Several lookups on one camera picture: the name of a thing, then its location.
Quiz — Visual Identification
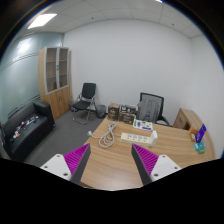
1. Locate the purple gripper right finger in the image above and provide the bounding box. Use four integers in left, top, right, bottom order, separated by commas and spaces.
131, 144, 180, 185

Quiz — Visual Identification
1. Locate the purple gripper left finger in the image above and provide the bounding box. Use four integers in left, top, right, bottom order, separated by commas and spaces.
41, 144, 91, 185

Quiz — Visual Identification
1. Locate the white charger plug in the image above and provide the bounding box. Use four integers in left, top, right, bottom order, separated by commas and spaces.
150, 130, 158, 146

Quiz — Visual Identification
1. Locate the wooden desk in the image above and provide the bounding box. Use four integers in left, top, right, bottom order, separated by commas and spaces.
81, 119, 215, 190

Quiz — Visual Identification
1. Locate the white power strip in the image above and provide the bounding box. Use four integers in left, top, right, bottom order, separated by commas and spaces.
120, 133, 151, 146

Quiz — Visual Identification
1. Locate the white green flat box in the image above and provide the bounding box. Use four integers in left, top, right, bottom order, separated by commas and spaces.
133, 119, 153, 131

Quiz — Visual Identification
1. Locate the small green teal item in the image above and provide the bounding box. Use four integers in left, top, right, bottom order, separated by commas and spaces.
194, 143, 205, 154

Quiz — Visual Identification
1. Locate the black folding chair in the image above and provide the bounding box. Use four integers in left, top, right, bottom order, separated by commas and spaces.
72, 83, 96, 115

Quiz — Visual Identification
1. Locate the black leather sofa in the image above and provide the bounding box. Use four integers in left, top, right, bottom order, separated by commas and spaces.
2, 101, 55, 162

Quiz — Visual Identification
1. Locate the black office chair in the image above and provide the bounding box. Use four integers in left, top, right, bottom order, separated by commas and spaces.
136, 92, 170, 126

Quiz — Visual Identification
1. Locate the dark printed carton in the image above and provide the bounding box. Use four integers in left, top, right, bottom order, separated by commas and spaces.
118, 104, 136, 125

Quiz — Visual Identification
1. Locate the dark waste bin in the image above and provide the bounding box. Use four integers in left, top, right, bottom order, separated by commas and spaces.
96, 104, 106, 118

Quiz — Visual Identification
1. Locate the brown cardboard box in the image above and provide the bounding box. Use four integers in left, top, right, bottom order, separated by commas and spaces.
108, 103, 120, 120

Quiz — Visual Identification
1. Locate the wooden glass-door cabinet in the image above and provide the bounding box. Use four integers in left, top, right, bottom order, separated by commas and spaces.
38, 47, 71, 119

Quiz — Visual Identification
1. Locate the ceiling light panel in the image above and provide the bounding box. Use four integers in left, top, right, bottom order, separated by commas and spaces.
28, 13, 56, 29

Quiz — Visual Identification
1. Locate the white coiled cable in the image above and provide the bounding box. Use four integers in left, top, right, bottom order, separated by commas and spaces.
87, 121, 118, 149

